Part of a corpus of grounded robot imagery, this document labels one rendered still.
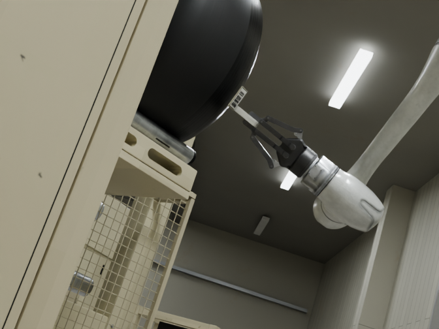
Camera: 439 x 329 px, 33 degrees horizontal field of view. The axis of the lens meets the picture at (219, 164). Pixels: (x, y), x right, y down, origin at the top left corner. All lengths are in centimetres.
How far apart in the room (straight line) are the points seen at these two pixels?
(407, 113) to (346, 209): 32
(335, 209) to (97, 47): 101
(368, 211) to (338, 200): 8
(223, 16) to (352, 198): 53
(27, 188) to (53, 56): 16
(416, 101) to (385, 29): 444
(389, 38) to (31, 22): 571
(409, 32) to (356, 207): 461
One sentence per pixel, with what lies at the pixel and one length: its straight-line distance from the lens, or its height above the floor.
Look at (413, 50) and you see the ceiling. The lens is 655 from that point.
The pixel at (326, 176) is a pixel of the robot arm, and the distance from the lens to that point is 179.
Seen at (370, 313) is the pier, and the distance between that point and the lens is 915.
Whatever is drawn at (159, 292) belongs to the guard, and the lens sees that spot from 246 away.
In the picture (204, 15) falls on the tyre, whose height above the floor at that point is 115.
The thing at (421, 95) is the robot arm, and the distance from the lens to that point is 193.
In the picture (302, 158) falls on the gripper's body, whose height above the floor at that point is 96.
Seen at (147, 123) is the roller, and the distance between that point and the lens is 174.
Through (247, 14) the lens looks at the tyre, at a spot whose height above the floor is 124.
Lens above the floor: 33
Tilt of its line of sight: 18 degrees up
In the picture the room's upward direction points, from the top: 18 degrees clockwise
